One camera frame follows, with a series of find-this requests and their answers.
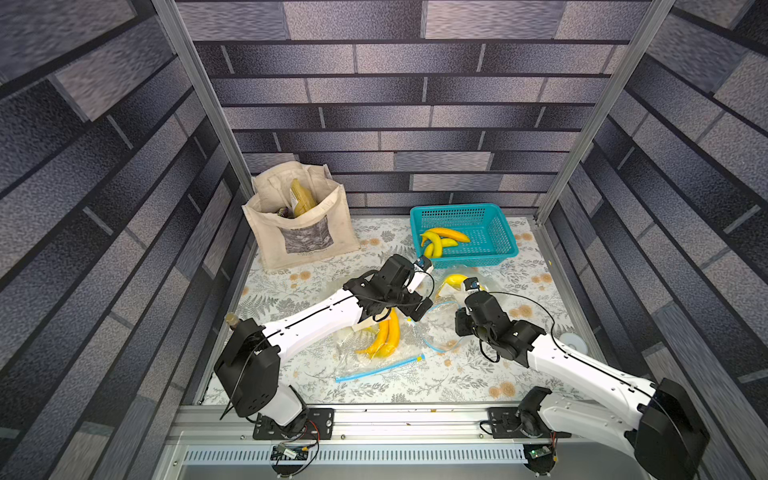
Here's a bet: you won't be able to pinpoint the clear zip-top bag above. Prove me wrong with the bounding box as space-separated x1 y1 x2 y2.
334 309 424 383
411 274 512 354

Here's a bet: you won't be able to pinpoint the large yellow banana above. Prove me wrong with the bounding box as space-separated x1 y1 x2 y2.
421 231 443 259

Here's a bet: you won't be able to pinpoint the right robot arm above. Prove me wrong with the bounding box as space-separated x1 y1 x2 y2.
453 289 710 479

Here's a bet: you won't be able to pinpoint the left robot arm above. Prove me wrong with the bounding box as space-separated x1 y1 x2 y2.
214 254 433 436

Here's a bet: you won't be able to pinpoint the orange bananas in left bag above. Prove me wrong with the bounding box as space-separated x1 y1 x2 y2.
356 308 401 359

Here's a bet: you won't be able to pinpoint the beige canvas tote bag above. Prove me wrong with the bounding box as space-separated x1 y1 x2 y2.
243 161 360 270

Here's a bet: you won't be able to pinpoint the teal plastic basket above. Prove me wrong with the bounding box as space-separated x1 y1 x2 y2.
410 203 519 269

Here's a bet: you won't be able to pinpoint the white round cap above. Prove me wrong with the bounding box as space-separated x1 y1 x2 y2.
559 332 589 354

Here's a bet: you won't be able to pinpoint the yellow item in tote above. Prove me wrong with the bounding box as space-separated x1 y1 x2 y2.
290 179 317 218

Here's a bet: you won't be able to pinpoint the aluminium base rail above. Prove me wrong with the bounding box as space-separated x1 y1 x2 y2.
153 403 648 479

